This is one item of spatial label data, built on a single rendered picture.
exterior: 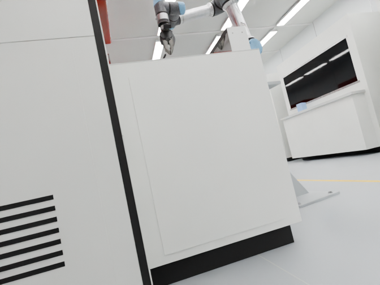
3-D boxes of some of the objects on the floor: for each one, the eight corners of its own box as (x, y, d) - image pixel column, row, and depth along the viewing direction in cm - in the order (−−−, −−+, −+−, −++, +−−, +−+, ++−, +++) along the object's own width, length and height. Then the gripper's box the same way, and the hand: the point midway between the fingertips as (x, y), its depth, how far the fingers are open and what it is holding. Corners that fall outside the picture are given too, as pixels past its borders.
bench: (372, 155, 340) (332, 14, 356) (289, 163, 513) (266, 68, 530) (430, 140, 367) (391, 10, 384) (333, 152, 541) (309, 62, 557)
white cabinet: (154, 294, 87) (108, 64, 93) (140, 234, 179) (118, 121, 186) (311, 240, 103) (262, 48, 110) (224, 211, 196) (201, 107, 202)
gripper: (169, 26, 161) (176, 58, 159) (155, 28, 160) (162, 60, 157) (171, 18, 153) (178, 52, 151) (156, 20, 151) (163, 54, 149)
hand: (170, 52), depth 151 cm, fingers closed
